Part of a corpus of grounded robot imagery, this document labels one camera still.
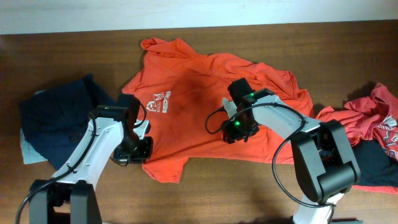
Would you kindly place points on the folded light blue shirt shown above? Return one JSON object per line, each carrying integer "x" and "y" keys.
{"x": 29, "y": 154}

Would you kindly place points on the orange t-shirt white print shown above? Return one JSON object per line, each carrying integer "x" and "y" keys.
{"x": 182, "y": 92}

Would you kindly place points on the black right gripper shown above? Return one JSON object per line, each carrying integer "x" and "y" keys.
{"x": 229, "y": 135}

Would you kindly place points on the red patterned shirt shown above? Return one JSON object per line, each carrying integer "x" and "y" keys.
{"x": 372, "y": 117}

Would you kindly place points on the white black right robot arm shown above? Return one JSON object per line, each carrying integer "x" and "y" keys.
{"x": 325, "y": 165}

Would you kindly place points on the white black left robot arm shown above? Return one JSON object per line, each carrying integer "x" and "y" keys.
{"x": 113, "y": 132}

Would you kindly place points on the black shirt in pile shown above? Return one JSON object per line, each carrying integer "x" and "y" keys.
{"x": 377, "y": 168}

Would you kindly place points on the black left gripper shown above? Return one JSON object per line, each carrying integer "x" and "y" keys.
{"x": 137, "y": 152}

